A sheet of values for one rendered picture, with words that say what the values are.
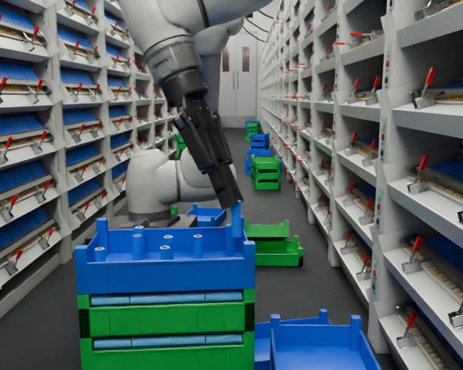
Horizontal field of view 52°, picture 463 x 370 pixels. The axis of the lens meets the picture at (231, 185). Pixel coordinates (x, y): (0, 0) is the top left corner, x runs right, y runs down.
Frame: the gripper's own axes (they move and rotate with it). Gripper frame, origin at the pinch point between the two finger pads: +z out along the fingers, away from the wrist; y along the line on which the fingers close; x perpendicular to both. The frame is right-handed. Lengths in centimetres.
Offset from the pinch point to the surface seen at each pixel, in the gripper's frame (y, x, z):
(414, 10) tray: -59, 37, -23
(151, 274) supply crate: 9.9, -14.2, 8.9
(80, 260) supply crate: 15.7, -22.0, 2.0
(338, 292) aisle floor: -96, -24, 52
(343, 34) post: -122, 10, -39
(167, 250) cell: 6.4, -12.0, 6.3
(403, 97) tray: -58, 27, -4
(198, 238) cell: -1.9, -10.5, 7.0
